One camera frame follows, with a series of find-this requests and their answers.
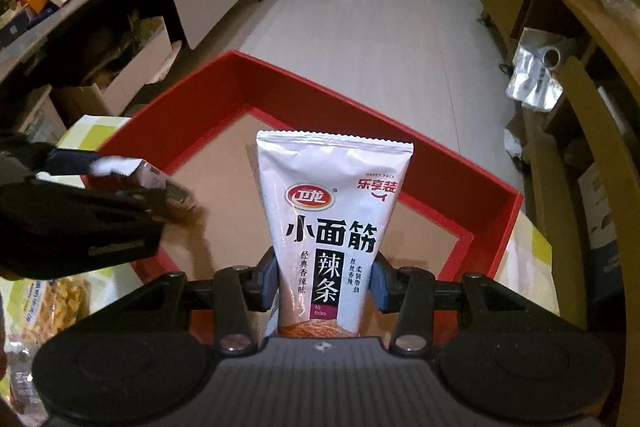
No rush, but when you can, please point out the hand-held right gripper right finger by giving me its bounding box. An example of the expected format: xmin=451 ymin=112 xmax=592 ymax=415
xmin=371 ymin=251 xmax=553 ymax=355

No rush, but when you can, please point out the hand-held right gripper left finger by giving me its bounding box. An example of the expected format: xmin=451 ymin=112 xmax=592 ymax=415
xmin=100 ymin=246 xmax=281 ymax=355

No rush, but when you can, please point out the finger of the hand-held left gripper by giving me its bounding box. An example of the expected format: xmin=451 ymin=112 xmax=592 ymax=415
xmin=115 ymin=188 xmax=173 ymax=222
xmin=0 ymin=132 xmax=102 ymax=180

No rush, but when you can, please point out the small pink white snack packet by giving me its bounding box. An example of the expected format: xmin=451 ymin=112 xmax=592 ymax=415
xmin=90 ymin=156 xmax=198 ymax=214

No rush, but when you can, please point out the yellow fried snack bag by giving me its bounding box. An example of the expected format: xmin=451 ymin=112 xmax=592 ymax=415
xmin=4 ymin=279 xmax=92 ymax=349

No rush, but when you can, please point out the white spicy strip snack packet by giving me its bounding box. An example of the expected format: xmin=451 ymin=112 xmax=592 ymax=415
xmin=256 ymin=129 xmax=415 ymax=339

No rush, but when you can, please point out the red rectangular box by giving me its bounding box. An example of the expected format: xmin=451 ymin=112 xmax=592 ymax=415
xmin=82 ymin=50 xmax=524 ymax=308

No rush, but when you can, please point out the open cardboard box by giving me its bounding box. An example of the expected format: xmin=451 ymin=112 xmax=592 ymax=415
xmin=54 ymin=14 xmax=184 ymax=118

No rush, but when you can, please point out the dark blue box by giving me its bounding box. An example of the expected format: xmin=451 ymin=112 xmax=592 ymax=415
xmin=0 ymin=1 xmax=32 ymax=51

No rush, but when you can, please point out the yellow green checkered tablecloth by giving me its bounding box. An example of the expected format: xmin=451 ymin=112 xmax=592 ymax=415
xmin=54 ymin=114 xmax=562 ymax=325

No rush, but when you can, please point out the silver foil bag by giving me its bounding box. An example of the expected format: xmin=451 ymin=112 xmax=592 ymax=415
xmin=505 ymin=27 xmax=577 ymax=112

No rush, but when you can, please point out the wooden shelf unit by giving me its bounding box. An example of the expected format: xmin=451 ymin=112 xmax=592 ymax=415
xmin=475 ymin=0 xmax=640 ymax=358

